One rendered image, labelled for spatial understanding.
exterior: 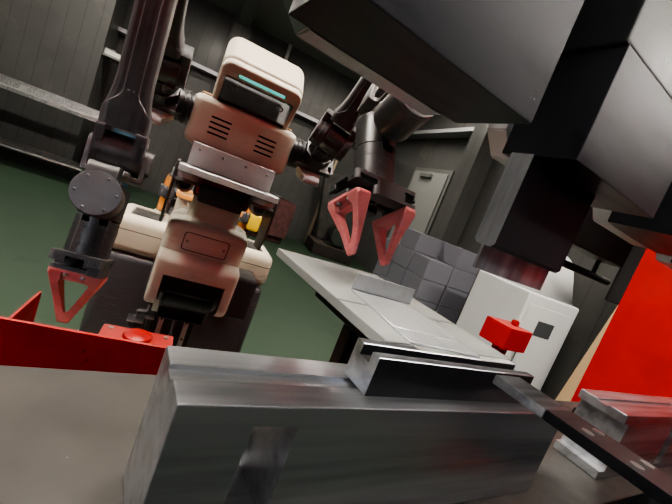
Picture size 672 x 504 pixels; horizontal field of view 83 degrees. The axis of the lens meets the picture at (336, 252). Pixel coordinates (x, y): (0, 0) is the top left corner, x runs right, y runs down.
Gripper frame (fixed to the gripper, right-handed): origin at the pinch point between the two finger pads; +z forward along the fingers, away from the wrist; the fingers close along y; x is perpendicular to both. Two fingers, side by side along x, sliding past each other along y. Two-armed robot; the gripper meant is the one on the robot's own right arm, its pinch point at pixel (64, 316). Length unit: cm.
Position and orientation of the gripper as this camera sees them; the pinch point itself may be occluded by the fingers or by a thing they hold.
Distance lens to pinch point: 66.7
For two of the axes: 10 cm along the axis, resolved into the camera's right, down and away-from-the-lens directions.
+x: 8.8, 2.9, 3.8
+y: 4.0, 0.0, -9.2
